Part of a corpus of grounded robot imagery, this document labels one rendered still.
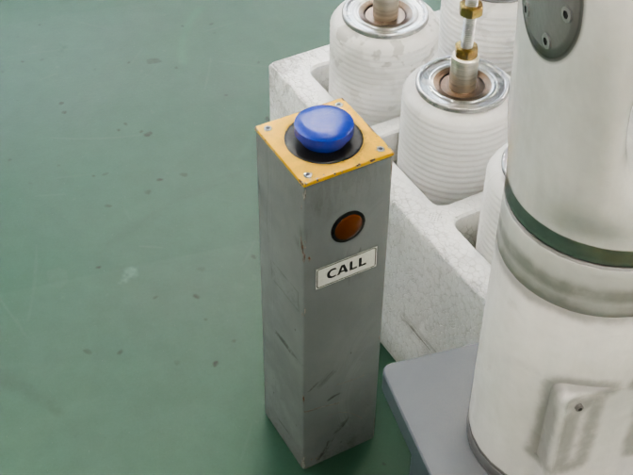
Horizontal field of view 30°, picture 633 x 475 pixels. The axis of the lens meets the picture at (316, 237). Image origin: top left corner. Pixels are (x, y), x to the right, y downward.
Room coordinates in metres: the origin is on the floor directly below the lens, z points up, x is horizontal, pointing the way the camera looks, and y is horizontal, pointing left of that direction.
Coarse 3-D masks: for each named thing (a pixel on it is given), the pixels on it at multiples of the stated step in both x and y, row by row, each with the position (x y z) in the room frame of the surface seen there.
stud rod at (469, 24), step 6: (468, 0) 0.78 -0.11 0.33; (474, 0) 0.77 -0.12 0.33; (468, 6) 0.77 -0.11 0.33; (474, 6) 0.77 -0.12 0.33; (468, 24) 0.77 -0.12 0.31; (474, 24) 0.77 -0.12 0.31; (468, 30) 0.77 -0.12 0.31; (474, 30) 0.78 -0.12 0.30; (462, 36) 0.78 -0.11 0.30; (468, 36) 0.77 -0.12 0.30; (462, 42) 0.78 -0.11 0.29; (468, 42) 0.77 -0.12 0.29; (468, 48) 0.77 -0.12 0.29
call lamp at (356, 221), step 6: (348, 216) 0.60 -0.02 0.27; (354, 216) 0.60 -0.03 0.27; (360, 216) 0.60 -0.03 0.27; (342, 222) 0.59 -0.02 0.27; (348, 222) 0.59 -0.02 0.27; (354, 222) 0.60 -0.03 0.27; (360, 222) 0.60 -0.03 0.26; (336, 228) 0.59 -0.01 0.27; (342, 228) 0.59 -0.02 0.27; (348, 228) 0.59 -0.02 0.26; (354, 228) 0.60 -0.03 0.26; (360, 228) 0.60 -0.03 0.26; (336, 234) 0.59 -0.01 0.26; (342, 234) 0.59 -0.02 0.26; (348, 234) 0.59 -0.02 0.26; (354, 234) 0.60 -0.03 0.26
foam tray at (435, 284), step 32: (288, 64) 0.91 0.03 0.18; (320, 64) 0.91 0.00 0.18; (288, 96) 0.87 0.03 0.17; (320, 96) 0.86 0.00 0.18; (384, 128) 0.81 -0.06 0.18; (416, 192) 0.73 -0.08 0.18; (480, 192) 0.73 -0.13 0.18; (416, 224) 0.69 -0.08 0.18; (448, 224) 0.69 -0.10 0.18; (416, 256) 0.68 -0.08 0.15; (448, 256) 0.65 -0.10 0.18; (480, 256) 0.65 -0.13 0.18; (384, 288) 0.72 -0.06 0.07; (416, 288) 0.68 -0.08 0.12; (448, 288) 0.64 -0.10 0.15; (480, 288) 0.62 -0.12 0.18; (384, 320) 0.72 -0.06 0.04; (416, 320) 0.68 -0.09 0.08; (448, 320) 0.64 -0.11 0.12; (480, 320) 0.61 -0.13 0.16; (416, 352) 0.67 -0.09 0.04
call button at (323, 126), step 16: (304, 112) 0.64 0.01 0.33; (320, 112) 0.64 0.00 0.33; (336, 112) 0.64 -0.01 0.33; (304, 128) 0.62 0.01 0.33; (320, 128) 0.62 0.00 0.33; (336, 128) 0.62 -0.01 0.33; (352, 128) 0.62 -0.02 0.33; (304, 144) 0.62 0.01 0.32; (320, 144) 0.61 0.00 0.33; (336, 144) 0.61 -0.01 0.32
